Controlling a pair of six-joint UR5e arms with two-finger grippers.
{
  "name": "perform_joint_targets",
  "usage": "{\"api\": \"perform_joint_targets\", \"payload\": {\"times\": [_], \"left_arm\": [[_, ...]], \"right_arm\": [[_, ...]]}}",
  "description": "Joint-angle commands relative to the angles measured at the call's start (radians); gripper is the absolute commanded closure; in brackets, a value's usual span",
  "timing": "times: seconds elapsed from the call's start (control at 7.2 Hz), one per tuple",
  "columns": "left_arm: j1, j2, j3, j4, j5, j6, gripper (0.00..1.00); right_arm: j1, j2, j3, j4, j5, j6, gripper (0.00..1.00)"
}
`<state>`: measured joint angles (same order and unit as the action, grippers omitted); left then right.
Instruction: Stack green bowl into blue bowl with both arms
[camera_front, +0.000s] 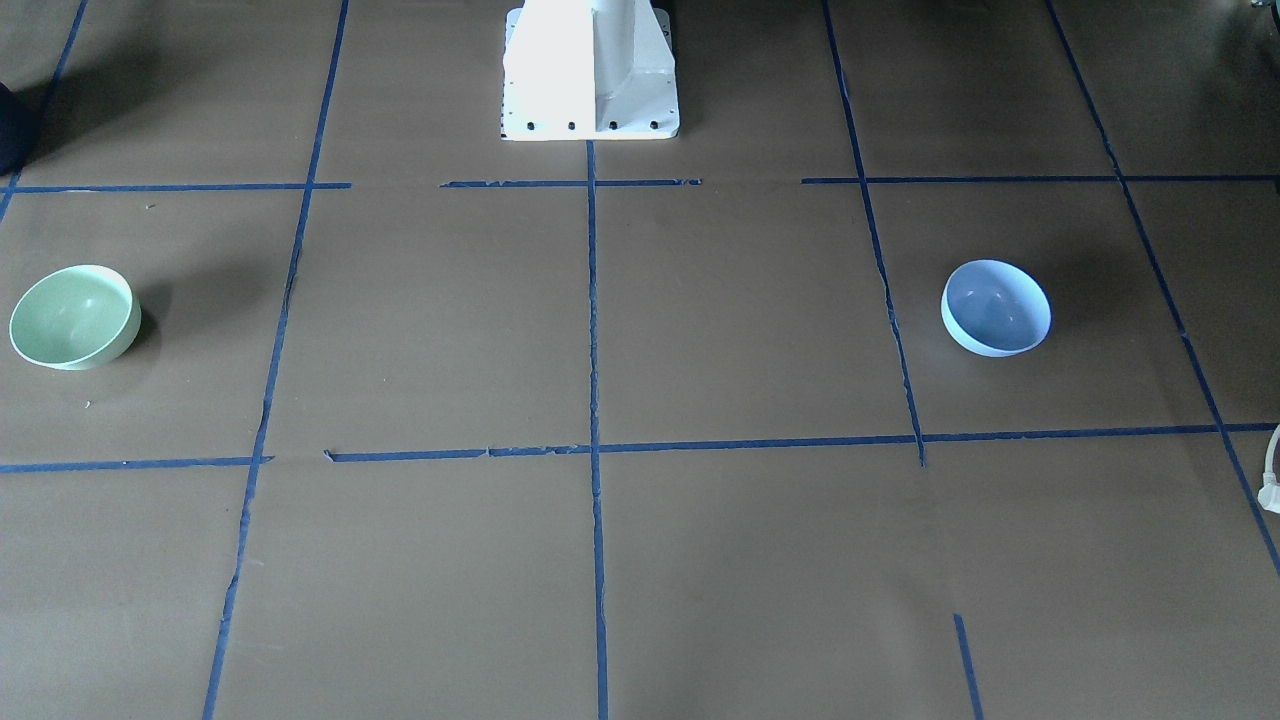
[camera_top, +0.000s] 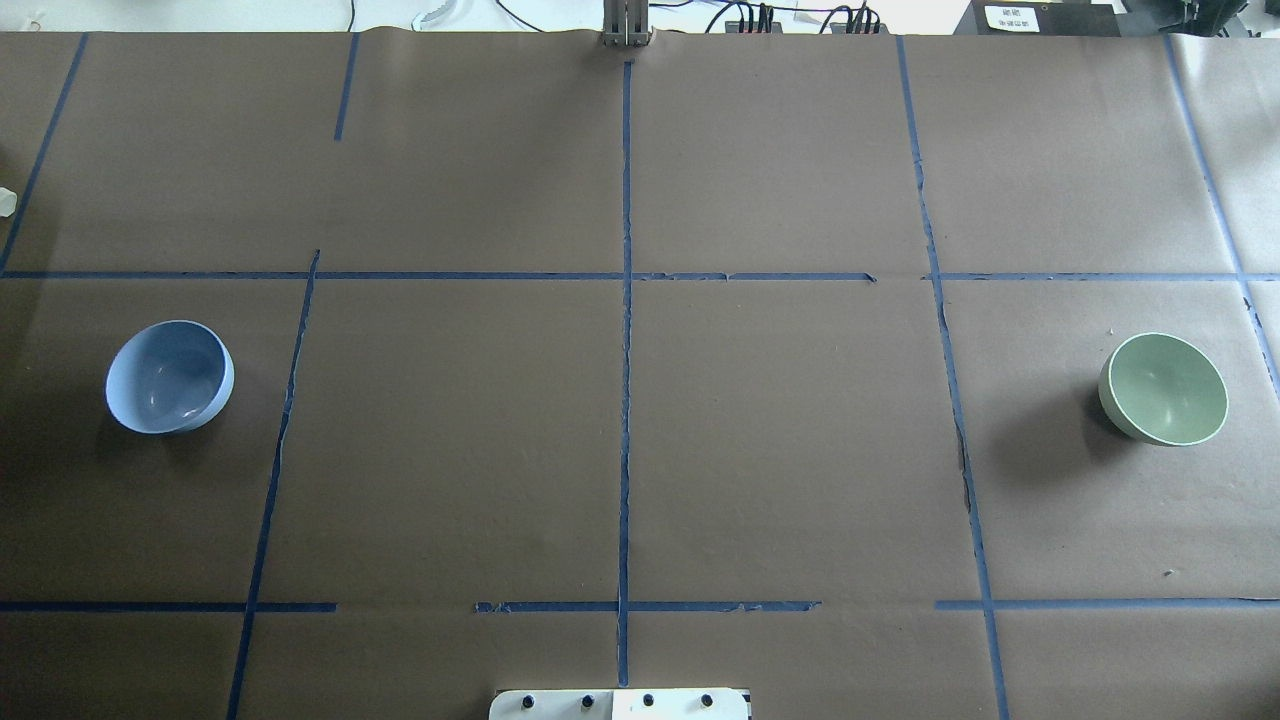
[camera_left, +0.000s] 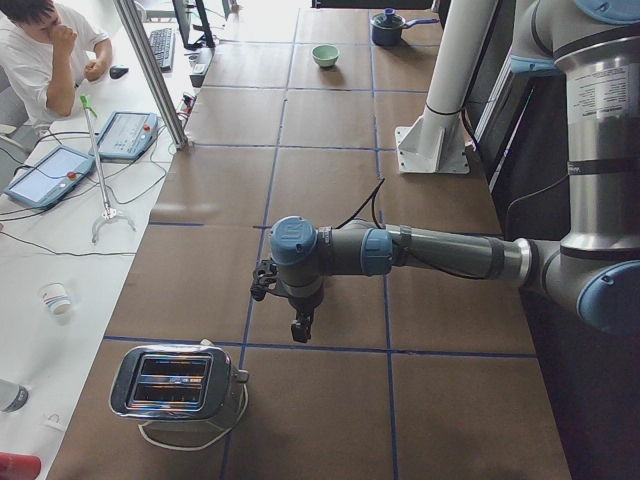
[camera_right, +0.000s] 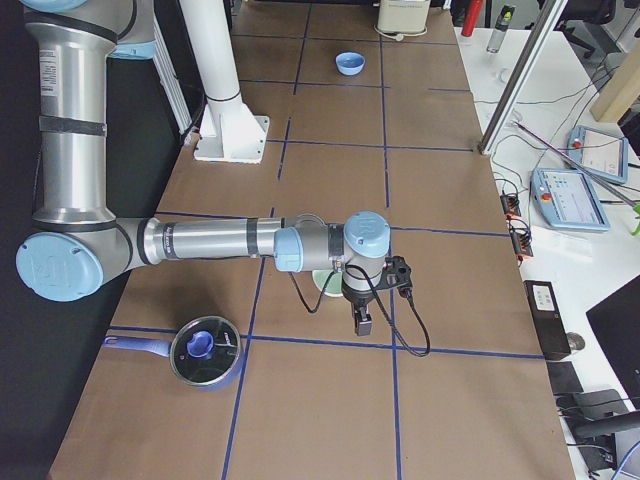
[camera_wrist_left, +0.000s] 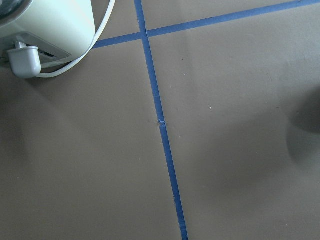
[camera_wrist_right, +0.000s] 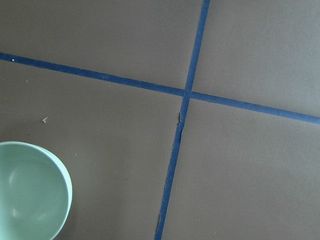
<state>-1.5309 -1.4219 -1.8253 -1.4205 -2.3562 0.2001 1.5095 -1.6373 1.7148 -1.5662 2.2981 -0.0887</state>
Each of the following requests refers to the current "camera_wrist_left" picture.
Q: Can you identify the white chrome toaster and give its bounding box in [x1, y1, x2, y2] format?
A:
[0, 0, 95, 69]

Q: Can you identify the white toaster power cord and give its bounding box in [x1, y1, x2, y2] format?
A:
[38, 0, 117, 79]

